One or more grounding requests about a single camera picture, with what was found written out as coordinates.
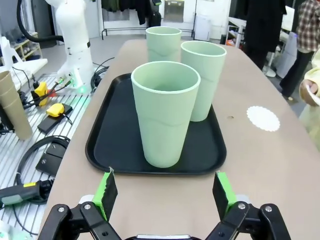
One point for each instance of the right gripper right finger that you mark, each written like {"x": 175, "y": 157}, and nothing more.
{"x": 223, "y": 197}

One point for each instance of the white shelving desk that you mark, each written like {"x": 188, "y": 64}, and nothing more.
{"x": 236, "y": 30}

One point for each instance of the black plastic serving tray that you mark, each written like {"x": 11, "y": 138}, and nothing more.
{"x": 112, "y": 125}

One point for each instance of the slatted aluminium mounting platform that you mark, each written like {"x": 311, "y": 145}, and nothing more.
{"x": 75, "y": 120}

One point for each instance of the person in plaid shirt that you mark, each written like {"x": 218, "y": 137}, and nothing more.
{"x": 308, "y": 25}

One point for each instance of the pale green plastic cup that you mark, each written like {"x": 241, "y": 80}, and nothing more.
{"x": 210, "y": 82}
{"x": 162, "y": 47}
{"x": 160, "y": 120}

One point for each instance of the black mounting plate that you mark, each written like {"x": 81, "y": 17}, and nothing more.
{"x": 48, "y": 163}
{"x": 57, "y": 150}

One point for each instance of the person torso yellow top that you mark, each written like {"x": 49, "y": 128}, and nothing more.
{"x": 310, "y": 120}

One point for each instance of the wooden shoe shelf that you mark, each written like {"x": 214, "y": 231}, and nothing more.
{"x": 27, "y": 47}

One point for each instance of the grey metal wall box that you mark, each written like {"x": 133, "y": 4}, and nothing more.
{"x": 178, "y": 11}

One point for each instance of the brown cardboard tube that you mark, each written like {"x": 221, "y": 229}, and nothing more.
{"x": 15, "y": 107}

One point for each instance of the white floor appliance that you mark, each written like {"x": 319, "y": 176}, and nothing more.
{"x": 203, "y": 27}

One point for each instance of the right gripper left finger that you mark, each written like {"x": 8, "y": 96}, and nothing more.
{"x": 105, "y": 197}

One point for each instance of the person forearm yellow sleeve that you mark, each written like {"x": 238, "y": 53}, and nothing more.
{"x": 312, "y": 72}

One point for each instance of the dark hanging garments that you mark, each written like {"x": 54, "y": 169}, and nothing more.
{"x": 145, "y": 10}

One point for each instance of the white floor stand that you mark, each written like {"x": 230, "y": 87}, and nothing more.
{"x": 270, "y": 72}

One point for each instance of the black flat controller box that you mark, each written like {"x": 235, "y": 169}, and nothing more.
{"x": 50, "y": 125}

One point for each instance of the black grey handheld pendant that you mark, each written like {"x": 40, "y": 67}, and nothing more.
{"x": 15, "y": 197}

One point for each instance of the black metal clothes rack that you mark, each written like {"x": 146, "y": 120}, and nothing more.
{"x": 103, "y": 22}

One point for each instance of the person in black clothes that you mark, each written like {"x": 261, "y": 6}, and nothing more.
{"x": 262, "y": 25}

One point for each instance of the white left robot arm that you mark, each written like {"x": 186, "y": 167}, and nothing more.
{"x": 75, "y": 50}

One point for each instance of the bare person hand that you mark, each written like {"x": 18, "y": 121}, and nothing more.
{"x": 304, "y": 93}

